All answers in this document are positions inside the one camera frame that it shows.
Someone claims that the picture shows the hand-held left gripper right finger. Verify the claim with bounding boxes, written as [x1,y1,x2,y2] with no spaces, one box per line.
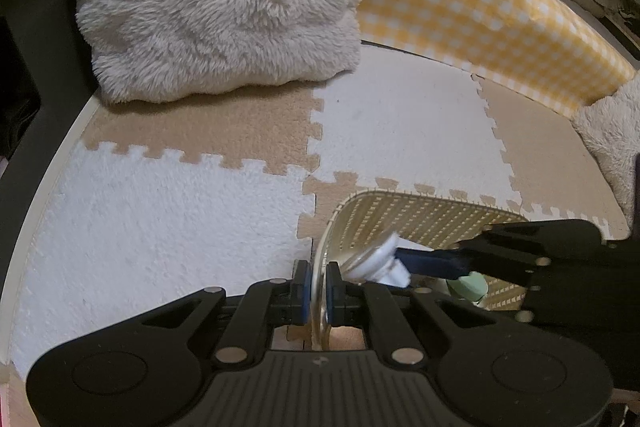
[325,262,591,365]

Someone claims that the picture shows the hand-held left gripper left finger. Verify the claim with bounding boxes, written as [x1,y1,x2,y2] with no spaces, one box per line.
[47,259,311,365]

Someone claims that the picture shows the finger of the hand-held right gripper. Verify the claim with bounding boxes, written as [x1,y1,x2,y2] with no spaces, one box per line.
[395,219,606,288]

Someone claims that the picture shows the green round lid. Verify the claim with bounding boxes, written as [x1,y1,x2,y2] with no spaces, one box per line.
[446,272,488,305]

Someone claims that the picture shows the white suction cup hook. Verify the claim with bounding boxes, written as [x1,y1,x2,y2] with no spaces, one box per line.
[345,232,413,288]

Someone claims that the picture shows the cream perforated plastic basket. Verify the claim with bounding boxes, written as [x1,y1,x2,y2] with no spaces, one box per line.
[311,189,531,353]

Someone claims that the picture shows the foam puzzle mat tiles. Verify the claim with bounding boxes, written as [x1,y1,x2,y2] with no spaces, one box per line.
[0,42,631,388]

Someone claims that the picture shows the yellow checkered mattress cover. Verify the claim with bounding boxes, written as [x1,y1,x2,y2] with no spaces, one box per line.
[357,0,638,120]

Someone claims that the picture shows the black cabinet panel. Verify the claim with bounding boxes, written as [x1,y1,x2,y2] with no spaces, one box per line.
[0,0,98,188]

